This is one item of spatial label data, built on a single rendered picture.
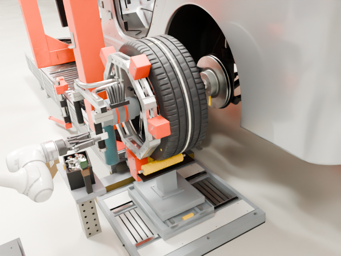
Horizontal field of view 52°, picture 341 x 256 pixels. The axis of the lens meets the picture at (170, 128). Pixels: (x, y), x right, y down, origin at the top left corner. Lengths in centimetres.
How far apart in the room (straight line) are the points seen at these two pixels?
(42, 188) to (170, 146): 64
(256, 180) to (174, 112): 124
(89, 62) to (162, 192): 91
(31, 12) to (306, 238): 328
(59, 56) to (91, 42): 201
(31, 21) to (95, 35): 194
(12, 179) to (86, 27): 105
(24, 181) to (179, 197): 103
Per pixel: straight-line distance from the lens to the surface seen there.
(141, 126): 203
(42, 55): 413
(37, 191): 146
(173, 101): 163
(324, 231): 238
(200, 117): 173
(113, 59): 185
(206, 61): 211
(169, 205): 214
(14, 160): 160
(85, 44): 219
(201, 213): 217
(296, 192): 264
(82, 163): 185
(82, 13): 216
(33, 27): 408
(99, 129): 166
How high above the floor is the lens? 159
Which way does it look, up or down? 27 degrees down
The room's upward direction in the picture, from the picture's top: 5 degrees counter-clockwise
